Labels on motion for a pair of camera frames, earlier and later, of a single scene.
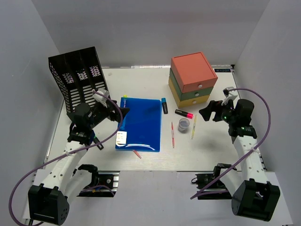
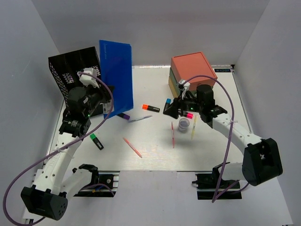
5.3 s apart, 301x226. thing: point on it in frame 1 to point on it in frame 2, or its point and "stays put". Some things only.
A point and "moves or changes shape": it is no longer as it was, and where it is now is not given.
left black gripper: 112,116 to 106,96
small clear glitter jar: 183,125 stays put
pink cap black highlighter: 185,114 stays put
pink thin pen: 172,134 stays put
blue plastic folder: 140,129 to 115,60
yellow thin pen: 192,135 stays put
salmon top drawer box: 193,72 stays put
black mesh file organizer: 77,74 stays put
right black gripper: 216,106 to 173,111
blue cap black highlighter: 163,101 moves or changes shape
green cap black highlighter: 96,141 stays put
